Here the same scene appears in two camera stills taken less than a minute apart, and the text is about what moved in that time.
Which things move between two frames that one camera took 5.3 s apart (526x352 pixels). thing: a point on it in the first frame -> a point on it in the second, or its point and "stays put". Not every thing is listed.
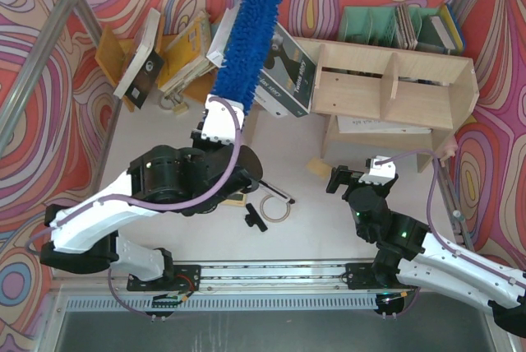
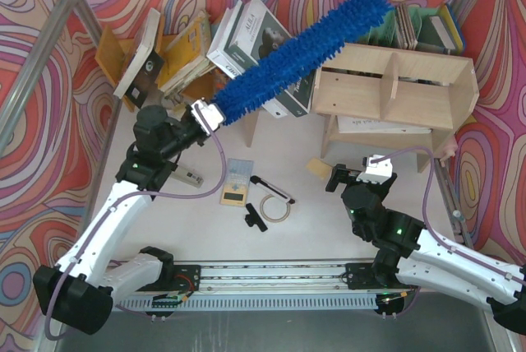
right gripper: x=345 y=179 stays put
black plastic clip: x=254 y=219 stays put
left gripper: x=201 y=140 -> x=193 y=130
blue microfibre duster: x=251 y=35 -> x=300 y=53
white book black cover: x=145 y=64 stays put
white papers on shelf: x=355 y=124 stays put
